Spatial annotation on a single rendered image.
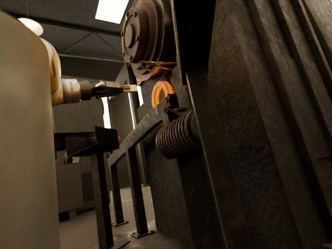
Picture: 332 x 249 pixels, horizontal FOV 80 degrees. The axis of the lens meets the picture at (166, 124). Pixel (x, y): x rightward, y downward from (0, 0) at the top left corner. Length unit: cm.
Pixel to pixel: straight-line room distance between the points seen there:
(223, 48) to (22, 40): 71
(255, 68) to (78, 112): 322
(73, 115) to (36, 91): 346
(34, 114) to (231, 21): 75
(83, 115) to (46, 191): 352
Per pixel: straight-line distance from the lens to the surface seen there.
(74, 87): 79
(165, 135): 64
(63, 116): 362
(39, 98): 20
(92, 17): 1062
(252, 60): 80
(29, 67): 21
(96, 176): 136
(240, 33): 84
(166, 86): 101
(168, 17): 108
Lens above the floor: 37
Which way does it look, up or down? 13 degrees up
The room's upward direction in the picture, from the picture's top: 11 degrees counter-clockwise
